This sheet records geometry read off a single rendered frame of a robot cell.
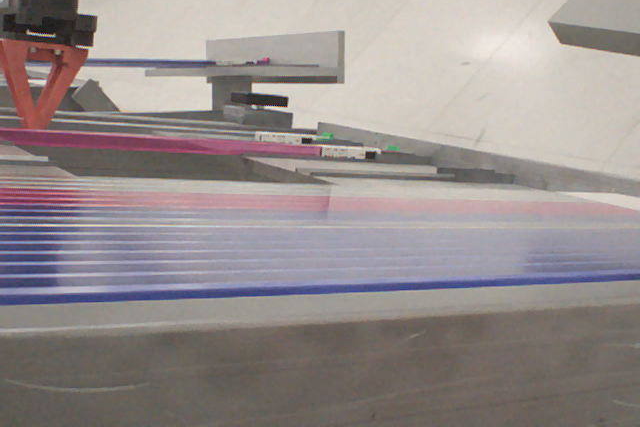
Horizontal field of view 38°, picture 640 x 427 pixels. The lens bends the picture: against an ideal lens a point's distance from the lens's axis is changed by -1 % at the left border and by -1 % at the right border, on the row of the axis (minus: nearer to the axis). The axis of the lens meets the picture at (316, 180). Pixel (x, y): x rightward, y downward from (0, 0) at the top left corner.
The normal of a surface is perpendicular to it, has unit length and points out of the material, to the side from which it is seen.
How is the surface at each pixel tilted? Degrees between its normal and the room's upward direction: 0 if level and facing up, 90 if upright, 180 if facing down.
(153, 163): 90
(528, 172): 42
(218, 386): 90
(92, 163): 90
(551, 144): 0
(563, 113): 0
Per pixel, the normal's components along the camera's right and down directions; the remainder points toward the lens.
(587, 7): -0.56, -0.69
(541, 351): 0.51, 0.15
